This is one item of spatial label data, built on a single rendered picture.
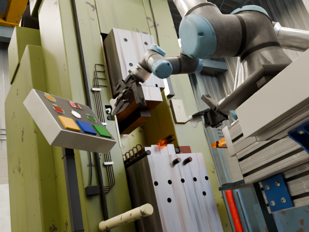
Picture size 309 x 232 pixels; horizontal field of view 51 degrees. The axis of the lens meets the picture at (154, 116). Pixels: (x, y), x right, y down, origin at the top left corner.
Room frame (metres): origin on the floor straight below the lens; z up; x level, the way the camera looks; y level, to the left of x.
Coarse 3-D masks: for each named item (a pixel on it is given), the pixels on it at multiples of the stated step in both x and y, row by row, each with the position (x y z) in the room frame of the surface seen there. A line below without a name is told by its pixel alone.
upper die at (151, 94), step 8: (144, 88) 1.76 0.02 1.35; (152, 88) 1.79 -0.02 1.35; (144, 96) 1.75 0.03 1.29; (152, 96) 1.79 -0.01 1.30; (160, 96) 1.82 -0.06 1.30; (136, 104) 1.79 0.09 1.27; (152, 104) 1.85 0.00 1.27; (120, 112) 1.86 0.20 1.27; (128, 112) 1.88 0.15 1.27; (120, 120) 1.98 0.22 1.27
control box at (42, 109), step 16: (32, 96) 1.21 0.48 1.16; (32, 112) 1.22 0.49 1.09; (48, 112) 1.17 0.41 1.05; (64, 112) 1.26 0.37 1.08; (80, 112) 1.38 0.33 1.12; (48, 128) 1.18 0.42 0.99; (64, 128) 1.17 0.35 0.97; (80, 128) 1.27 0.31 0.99; (64, 144) 1.22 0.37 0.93; (80, 144) 1.29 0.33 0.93; (96, 144) 1.36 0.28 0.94; (112, 144) 1.43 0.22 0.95
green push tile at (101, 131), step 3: (93, 126) 1.37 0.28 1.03; (96, 126) 1.38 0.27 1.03; (99, 126) 1.40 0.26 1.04; (96, 129) 1.36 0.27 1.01; (99, 129) 1.38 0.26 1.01; (102, 129) 1.40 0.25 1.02; (105, 129) 1.42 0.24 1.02; (99, 132) 1.35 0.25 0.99; (102, 132) 1.37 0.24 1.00; (105, 132) 1.40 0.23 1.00; (102, 135) 1.36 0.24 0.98; (105, 135) 1.38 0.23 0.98; (108, 135) 1.40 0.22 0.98
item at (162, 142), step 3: (168, 135) 1.70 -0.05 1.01; (171, 135) 1.69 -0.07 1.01; (165, 138) 1.73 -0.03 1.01; (168, 138) 1.72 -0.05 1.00; (171, 138) 1.70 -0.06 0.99; (159, 141) 1.76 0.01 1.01; (162, 141) 1.77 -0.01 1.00; (165, 141) 1.75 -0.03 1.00; (168, 141) 1.72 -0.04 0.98; (171, 141) 1.73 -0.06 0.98; (156, 144) 1.80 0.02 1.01; (162, 144) 1.76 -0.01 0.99; (165, 144) 1.76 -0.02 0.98
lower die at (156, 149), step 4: (172, 144) 1.82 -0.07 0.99; (144, 148) 1.71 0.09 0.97; (148, 148) 1.72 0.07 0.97; (152, 148) 1.74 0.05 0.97; (156, 148) 1.75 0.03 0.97; (160, 148) 1.77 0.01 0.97; (164, 148) 1.79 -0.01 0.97; (168, 148) 1.80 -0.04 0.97; (172, 148) 1.82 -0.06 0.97; (140, 152) 1.75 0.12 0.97; (152, 152) 1.73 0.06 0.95; (156, 152) 1.75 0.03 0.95; (160, 152) 1.77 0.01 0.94; (164, 152) 1.78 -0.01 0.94; (168, 152) 1.80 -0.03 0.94; (172, 152) 1.82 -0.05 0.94; (132, 156) 1.82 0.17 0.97; (136, 156) 1.79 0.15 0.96; (128, 160) 1.87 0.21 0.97; (124, 164) 1.91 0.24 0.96
